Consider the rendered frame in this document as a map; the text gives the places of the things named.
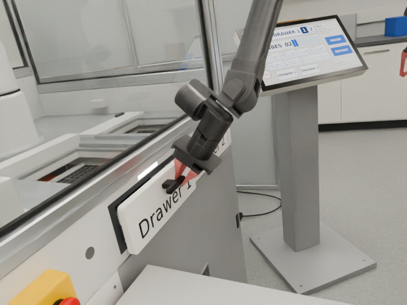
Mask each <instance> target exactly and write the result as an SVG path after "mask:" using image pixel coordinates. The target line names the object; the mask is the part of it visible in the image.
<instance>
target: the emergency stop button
mask: <svg viewBox="0 0 407 305"><path fill-rule="evenodd" d="M59 305H81V304H80V301H79V300H78V299H77V298H75V297H68V298H66V299H64V300H62V301H61V302H60V304H59Z"/></svg>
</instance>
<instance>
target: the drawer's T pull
mask: <svg viewBox="0 0 407 305"><path fill-rule="evenodd" d="M184 180H185V176H184V175H180V176H179V177H178V178H177V179H176V180H172V179H167V180H166V181H164V182H163V184H162V188H163V189H166V193H167V194H172V193H173V192H174V191H175V190H176V189H177V188H178V187H180V185H181V184H182V183H183V181H184Z"/></svg>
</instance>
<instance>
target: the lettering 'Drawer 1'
mask: <svg viewBox="0 0 407 305"><path fill-rule="evenodd" d="M180 187H181V185H180ZM174 193H176V194H177V191H174ZM174 193H173V202H174V203H176V202H177V201H178V199H177V200H176V201H174V199H175V198H176V197H177V196H178V194H177V195H176V196H175V197H174ZM179 194H180V188H179ZM180 197H181V194H180ZM167 204H168V206H169V208H170V209H171V196H170V204H169V202H168V200H166V206H167ZM163 206H164V209H165V211H166V213H167V212H168V208H166V207H165V205H164V203H163ZM158 210H160V212H159V213H158V215H157V220H158V221H160V220H161V218H162V217H163V214H162V209H161V208H158V209H157V211H158ZM157 211H156V213H157ZM160 213H161V217H160V219H158V216H159V214H160ZM153 215H154V213H153ZM153 215H152V216H151V217H150V218H151V223H152V227H154V224H153ZM143 221H146V222H147V225H148V230H147V232H146V234H145V235H143V232H142V228H141V223H142V222H143ZM139 227H140V230H141V236H142V239H143V238H144V237H145V236H146V235H147V234H148V231H149V228H150V225H149V222H148V220H147V219H146V218H145V219H143V220H142V221H141V222H140V223H139Z"/></svg>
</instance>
